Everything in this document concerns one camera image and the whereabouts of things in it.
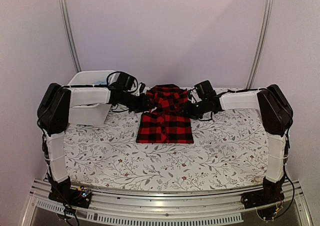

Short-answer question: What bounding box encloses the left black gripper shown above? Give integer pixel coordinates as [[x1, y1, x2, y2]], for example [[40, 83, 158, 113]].
[[121, 92, 156, 114]]

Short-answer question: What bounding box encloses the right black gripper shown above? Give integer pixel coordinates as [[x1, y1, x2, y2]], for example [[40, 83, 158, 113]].
[[177, 99, 209, 120]]

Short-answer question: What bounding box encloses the red black plaid shirt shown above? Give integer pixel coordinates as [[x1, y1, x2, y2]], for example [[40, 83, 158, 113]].
[[136, 84, 194, 144]]

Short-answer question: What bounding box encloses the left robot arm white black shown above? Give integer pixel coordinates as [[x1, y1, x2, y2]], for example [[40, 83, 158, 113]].
[[37, 83, 161, 203]]

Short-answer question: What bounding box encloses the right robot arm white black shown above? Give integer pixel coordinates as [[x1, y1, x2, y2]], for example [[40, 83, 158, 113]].
[[183, 81, 294, 184]]

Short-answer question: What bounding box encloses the light blue shirt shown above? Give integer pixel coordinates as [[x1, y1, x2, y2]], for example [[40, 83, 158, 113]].
[[94, 80, 107, 85]]

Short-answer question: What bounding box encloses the white plastic bin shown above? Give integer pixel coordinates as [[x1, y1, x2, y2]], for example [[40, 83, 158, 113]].
[[68, 70, 116, 126]]

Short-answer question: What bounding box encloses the floral patterned table cloth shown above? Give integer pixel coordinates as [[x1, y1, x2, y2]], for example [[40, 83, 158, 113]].
[[64, 106, 269, 192]]

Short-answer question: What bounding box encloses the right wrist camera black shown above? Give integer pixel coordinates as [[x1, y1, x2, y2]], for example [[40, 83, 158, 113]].
[[194, 80, 217, 101]]

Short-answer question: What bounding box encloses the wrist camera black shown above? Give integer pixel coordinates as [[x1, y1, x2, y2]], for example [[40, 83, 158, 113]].
[[194, 80, 217, 101], [114, 72, 138, 93]]

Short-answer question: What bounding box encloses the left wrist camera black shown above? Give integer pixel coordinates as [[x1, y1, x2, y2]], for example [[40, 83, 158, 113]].
[[114, 72, 138, 93]]

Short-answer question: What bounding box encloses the left black looped cable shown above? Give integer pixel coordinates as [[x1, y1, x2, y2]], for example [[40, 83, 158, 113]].
[[106, 71, 121, 87]]

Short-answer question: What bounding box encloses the right aluminium frame post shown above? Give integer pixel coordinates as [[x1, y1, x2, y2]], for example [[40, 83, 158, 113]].
[[246, 0, 273, 89]]

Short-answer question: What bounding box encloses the aluminium frame post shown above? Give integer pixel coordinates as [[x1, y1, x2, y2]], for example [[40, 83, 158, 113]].
[[246, 0, 273, 89], [58, 0, 82, 73]]

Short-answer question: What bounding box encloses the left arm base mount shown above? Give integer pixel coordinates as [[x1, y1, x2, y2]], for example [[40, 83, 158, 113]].
[[48, 183, 92, 209]]

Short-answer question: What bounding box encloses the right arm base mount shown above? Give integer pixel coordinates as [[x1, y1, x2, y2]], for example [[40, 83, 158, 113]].
[[240, 183, 285, 209]]

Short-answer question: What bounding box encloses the perforated metal cable tray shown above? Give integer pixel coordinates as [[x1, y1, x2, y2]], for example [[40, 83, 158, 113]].
[[34, 198, 245, 224]]

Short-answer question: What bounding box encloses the left aluminium frame post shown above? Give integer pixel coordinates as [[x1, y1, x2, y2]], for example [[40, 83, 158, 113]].
[[58, 0, 82, 73]]

